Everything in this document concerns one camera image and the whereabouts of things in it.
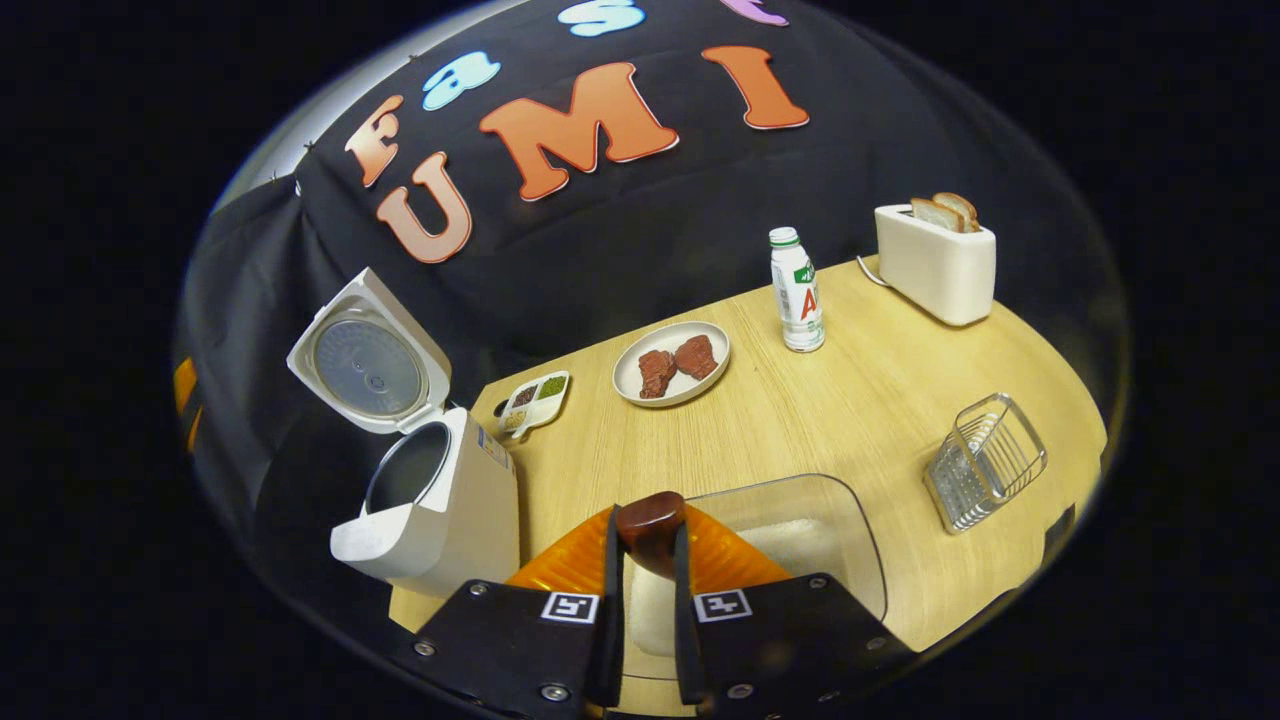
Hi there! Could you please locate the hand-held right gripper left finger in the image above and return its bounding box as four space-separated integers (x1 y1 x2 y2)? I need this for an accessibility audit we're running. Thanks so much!
390 505 626 716

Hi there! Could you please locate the white divided seasoning dish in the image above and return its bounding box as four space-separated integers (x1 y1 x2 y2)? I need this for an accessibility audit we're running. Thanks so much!
497 370 572 441

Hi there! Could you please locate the red meat piece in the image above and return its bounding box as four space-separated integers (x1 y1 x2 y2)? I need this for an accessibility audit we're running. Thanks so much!
638 349 678 399
674 335 719 381

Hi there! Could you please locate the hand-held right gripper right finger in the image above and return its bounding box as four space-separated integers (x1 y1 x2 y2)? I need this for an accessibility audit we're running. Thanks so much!
672 505 916 716

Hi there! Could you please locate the round white plate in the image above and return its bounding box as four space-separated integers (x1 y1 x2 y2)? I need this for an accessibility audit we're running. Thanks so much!
612 320 732 408

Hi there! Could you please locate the wooden spoon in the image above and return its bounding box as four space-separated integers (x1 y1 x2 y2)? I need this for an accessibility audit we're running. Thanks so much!
615 490 688 581

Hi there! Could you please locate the black backdrop cloth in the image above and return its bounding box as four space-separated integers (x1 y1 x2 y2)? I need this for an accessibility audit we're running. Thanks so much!
175 0 1121 601

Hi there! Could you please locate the white toaster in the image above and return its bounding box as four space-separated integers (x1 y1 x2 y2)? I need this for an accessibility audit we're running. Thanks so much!
874 203 997 327

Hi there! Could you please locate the white milk bottle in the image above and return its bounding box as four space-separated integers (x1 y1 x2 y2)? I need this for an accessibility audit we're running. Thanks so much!
768 227 826 353

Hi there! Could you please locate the white rice cooker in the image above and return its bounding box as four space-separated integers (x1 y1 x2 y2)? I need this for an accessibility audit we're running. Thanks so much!
287 267 521 598

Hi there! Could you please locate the toasted bread slice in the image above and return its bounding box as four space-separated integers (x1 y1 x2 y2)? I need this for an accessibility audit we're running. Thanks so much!
910 197 966 233
933 192 981 233

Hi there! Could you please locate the metal wire chopstick holder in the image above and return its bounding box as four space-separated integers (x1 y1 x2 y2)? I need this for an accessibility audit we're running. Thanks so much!
923 392 1048 535

